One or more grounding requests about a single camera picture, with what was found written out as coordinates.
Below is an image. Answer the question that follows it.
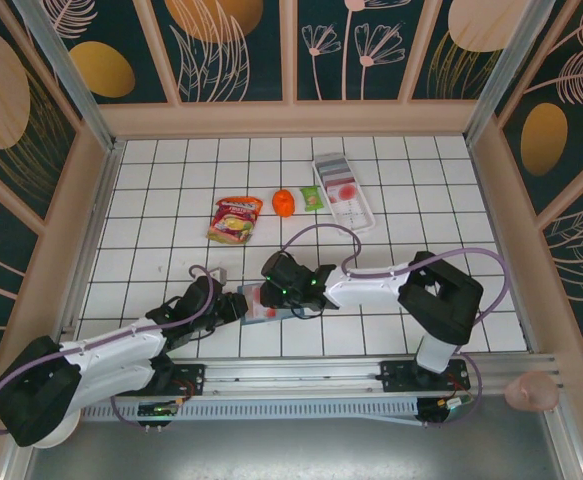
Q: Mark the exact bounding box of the blue card holder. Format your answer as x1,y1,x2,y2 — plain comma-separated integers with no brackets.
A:
237,282,297,326

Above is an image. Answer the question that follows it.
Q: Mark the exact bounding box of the card with red circle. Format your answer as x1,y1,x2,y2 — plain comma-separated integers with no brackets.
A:
324,180,360,202
244,285,281,320

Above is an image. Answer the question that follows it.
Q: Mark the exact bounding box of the white plastic card tray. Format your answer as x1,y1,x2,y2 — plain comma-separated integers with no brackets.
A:
312,153,376,235

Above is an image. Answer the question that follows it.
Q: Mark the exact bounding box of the stack of grey cards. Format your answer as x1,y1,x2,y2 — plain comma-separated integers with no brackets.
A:
316,157,355,182

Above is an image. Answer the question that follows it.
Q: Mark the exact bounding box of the red fruit snack bag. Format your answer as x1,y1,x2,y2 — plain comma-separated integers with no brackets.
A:
206,195,264,246

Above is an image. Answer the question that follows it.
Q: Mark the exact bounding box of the small green snack packet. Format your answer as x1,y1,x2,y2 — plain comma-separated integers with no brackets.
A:
299,185,325,211

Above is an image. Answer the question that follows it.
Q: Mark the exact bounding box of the orange crumpled object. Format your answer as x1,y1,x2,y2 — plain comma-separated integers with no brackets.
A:
271,188,297,219

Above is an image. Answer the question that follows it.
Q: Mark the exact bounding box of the left controller circuit board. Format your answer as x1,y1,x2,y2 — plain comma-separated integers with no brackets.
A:
137,399,181,419

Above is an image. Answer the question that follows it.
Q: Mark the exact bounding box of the controller circuit board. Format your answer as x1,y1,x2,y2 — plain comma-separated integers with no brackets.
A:
417,394,475,426
137,399,181,419

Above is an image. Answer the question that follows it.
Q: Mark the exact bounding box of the white bowl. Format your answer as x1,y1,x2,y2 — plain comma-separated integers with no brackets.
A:
38,417,81,448

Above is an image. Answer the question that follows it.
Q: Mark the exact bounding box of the right controller circuit board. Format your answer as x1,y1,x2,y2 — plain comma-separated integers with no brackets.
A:
417,394,475,426

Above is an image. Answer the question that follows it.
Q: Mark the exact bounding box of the pink translucent cup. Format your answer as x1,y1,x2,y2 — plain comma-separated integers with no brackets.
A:
503,371,561,412

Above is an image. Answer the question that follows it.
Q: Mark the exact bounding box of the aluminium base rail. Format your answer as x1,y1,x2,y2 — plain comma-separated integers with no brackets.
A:
20,353,565,401

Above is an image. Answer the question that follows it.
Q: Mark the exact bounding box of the grey slotted cable duct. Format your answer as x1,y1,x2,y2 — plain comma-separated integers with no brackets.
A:
79,402,420,422

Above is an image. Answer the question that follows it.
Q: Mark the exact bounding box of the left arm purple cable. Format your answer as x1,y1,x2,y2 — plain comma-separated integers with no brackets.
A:
0,264,229,434

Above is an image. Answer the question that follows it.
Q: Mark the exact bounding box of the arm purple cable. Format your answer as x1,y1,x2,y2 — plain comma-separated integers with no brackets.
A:
280,223,510,429
0,264,229,434

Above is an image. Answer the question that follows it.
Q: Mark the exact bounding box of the left aluminium side rail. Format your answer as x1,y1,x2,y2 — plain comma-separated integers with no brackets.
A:
59,139,127,339

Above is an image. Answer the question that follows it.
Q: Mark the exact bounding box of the aluminium side rail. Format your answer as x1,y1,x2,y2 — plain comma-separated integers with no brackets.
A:
464,137,545,354
59,139,127,339

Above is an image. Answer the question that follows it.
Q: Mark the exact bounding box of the white flat cable strip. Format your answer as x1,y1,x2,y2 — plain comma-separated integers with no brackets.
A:
348,410,425,428

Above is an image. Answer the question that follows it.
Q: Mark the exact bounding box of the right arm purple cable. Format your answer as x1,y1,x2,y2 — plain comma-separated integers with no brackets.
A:
280,223,510,429

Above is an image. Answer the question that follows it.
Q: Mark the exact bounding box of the right aluminium side rail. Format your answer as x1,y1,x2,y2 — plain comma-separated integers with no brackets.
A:
464,137,545,354

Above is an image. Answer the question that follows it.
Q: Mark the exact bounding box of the left aluminium frame post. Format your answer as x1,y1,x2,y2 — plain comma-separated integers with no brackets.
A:
13,0,125,151

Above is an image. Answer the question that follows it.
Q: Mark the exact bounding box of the aluminium frame post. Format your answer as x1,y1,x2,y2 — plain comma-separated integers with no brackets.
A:
13,0,125,151
463,0,560,146

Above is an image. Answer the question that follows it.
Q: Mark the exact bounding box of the right aluminium frame post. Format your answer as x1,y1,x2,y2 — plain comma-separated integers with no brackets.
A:
463,0,560,146

